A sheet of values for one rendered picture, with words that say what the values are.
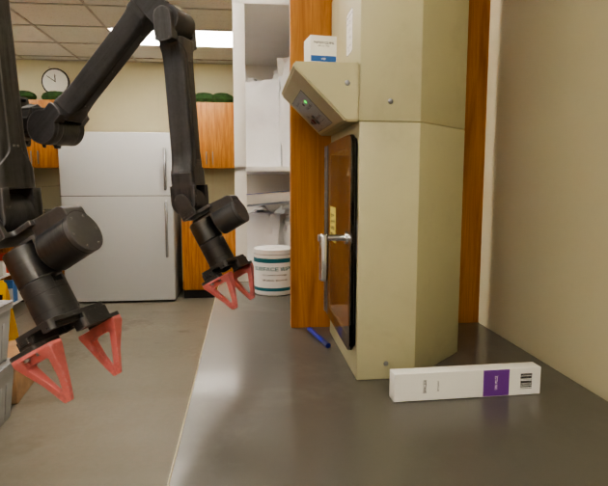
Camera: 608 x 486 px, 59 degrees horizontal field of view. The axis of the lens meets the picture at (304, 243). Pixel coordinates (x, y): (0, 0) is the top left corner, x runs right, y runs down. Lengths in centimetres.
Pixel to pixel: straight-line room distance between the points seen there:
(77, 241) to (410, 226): 57
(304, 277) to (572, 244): 60
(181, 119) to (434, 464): 83
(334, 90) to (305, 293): 57
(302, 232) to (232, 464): 71
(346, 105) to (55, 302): 56
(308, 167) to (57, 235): 74
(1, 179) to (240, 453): 47
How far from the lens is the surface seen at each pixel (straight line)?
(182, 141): 120
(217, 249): 117
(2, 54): 82
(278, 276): 172
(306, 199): 132
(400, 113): 99
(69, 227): 72
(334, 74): 97
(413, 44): 102
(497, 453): 83
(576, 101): 119
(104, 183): 600
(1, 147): 79
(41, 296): 76
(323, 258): 101
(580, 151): 116
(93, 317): 77
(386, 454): 79
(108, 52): 132
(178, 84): 122
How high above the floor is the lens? 131
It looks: 7 degrees down
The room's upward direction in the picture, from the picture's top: straight up
